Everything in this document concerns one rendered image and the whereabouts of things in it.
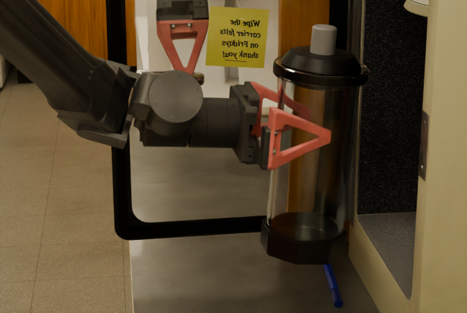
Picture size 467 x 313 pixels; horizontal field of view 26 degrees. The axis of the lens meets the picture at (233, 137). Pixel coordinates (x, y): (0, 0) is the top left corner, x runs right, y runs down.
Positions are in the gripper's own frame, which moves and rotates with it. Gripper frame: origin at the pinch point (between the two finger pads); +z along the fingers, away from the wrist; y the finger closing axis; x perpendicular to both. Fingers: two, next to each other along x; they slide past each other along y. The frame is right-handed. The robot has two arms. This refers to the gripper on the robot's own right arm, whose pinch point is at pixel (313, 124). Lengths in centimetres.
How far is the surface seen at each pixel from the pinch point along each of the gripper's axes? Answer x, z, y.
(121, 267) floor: 118, -2, 222
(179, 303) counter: 25.3, -13.3, 5.6
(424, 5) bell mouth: -15.3, 9.4, -5.5
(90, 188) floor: 118, -10, 305
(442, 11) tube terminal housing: -16.4, 7.2, -16.3
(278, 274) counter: 24.2, 0.6, 11.8
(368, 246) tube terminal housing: 17.4, 10.3, 5.2
